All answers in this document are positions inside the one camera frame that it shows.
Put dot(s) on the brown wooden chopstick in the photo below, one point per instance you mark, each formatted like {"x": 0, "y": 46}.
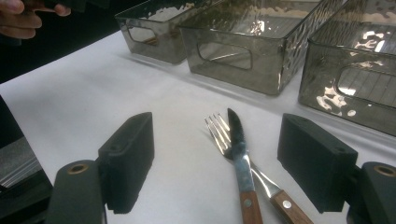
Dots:
{"x": 150, "y": 40}

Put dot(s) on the smoky clear plastic bin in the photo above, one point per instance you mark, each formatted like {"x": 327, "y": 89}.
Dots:
{"x": 267, "y": 71}
{"x": 323, "y": 77}
{"x": 168, "y": 49}

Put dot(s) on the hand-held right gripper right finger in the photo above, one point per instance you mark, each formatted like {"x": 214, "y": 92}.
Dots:
{"x": 314, "y": 161}

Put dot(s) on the silver metal spoon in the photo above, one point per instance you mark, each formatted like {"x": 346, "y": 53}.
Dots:
{"x": 224, "y": 56}

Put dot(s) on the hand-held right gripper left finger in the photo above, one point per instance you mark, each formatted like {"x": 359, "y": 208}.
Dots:
{"x": 127, "y": 161}

